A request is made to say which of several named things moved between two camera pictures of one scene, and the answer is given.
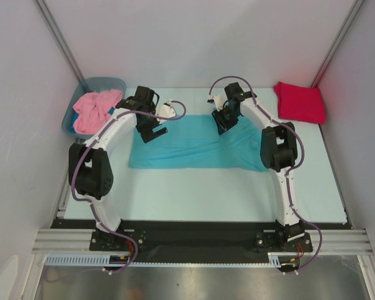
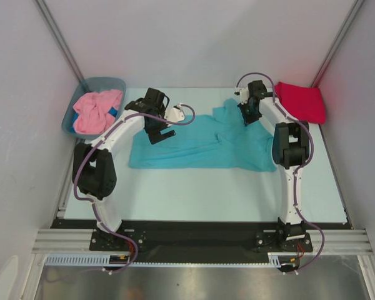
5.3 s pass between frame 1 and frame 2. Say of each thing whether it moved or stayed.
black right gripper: moved
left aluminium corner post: stayed
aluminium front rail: stayed
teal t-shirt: stayed
